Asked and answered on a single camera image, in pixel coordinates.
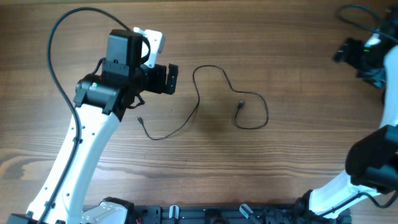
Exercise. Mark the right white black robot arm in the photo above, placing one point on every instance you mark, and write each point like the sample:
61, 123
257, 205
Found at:
371, 164

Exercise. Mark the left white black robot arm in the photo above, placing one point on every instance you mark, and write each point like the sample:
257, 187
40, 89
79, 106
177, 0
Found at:
128, 69

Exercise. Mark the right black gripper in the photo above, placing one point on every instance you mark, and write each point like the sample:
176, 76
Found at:
343, 51

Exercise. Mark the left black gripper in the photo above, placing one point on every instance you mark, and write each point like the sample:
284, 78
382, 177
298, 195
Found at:
158, 84

